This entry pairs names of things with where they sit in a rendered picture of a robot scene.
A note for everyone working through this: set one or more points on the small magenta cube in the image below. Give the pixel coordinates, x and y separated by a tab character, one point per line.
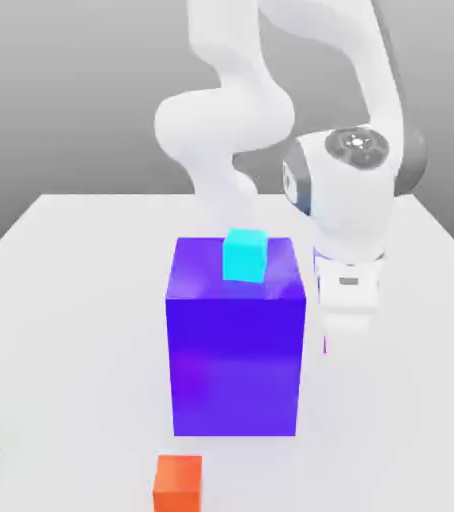
324	345

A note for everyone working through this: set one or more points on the large purple box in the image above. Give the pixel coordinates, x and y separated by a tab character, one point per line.
235	360

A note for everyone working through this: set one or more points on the small cyan cube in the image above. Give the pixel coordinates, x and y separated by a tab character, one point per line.
245	256

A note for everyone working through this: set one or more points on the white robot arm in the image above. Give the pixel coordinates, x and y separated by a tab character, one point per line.
227	120

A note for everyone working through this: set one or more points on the small orange cube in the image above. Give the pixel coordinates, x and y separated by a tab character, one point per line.
177	484

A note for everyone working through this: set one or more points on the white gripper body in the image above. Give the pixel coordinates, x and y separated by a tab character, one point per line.
347	322

